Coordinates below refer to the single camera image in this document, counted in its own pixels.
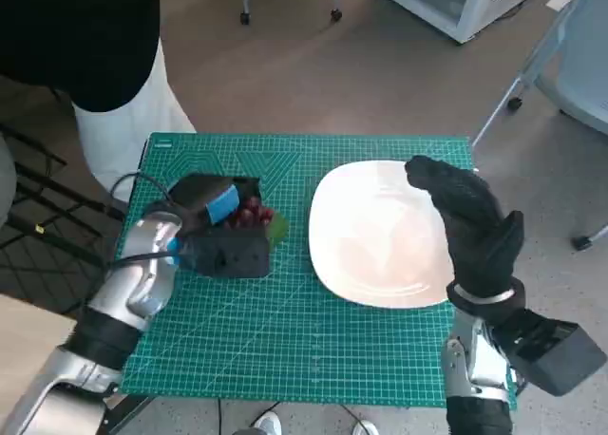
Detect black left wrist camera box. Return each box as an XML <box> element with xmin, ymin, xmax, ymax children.
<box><xmin>178</xmin><ymin>229</ymin><xmax>271</xmax><ymax>279</ymax></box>

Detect light blue chair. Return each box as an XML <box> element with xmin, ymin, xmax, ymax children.
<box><xmin>472</xmin><ymin>0</ymin><xmax>608</xmax><ymax>252</ymax></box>

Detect white glass-door cabinet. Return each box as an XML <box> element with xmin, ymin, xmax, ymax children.
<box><xmin>371</xmin><ymin>0</ymin><xmax>557</xmax><ymax>46</ymax></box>

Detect rolling chair base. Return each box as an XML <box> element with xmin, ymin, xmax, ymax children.
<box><xmin>238</xmin><ymin>0</ymin><xmax>344</xmax><ymax>27</ymax></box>

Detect person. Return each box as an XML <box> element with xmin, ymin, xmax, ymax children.
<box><xmin>0</xmin><ymin>0</ymin><xmax>197</xmax><ymax>203</ymax></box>

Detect black wire rack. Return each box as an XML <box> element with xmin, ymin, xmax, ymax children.
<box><xmin>0</xmin><ymin>121</ymin><xmax>127</xmax><ymax>308</ymax></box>

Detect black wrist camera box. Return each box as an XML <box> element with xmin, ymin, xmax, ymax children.
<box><xmin>178</xmin><ymin>229</ymin><xmax>271</xmax><ymax>279</ymax></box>
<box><xmin>493</xmin><ymin>309</ymin><xmax>608</xmax><ymax>398</ymax></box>

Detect red toy grapes with leaf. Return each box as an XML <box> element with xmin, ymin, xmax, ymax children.
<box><xmin>223</xmin><ymin>198</ymin><xmax>290</xmax><ymax>249</ymax></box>

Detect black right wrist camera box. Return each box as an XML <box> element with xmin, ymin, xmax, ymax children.
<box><xmin>493</xmin><ymin>309</ymin><xmax>608</xmax><ymax>398</ymax></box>

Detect green cutting mat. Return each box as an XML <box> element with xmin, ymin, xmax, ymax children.
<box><xmin>116</xmin><ymin>131</ymin><xmax>519</xmax><ymax>410</ymax></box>

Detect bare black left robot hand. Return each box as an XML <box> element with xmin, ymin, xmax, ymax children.
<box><xmin>168</xmin><ymin>172</ymin><xmax>262</xmax><ymax>239</ymax></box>

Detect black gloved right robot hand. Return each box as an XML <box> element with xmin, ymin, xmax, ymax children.
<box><xmin>403</xmin><ymin>154</ymin><xmax>526</xmax><ymax>303</ymax></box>

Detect white plate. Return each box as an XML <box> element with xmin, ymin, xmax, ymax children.
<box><xmin>307</xmin><ymin>159</ymin><xmax>456</xmax><ymax>309</ymax></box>

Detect wooden board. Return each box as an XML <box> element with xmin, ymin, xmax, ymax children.
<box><xmin>0</xmin><ymin>292</ymin><xmax>80</xmax><ymax>422</ymax></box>

